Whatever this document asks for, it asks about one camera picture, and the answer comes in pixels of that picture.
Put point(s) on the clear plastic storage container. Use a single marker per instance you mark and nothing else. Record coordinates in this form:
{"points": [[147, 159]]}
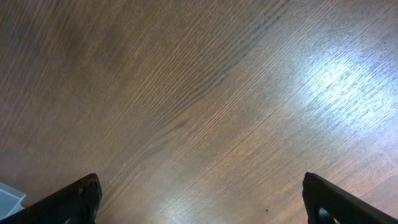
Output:
{"points": [[10, 201]]}

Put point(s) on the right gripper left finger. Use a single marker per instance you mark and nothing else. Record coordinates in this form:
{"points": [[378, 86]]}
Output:
{"points": [[77, 203]]}

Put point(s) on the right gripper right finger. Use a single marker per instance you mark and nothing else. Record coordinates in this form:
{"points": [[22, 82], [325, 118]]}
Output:
{"points": [[327, 203]]}

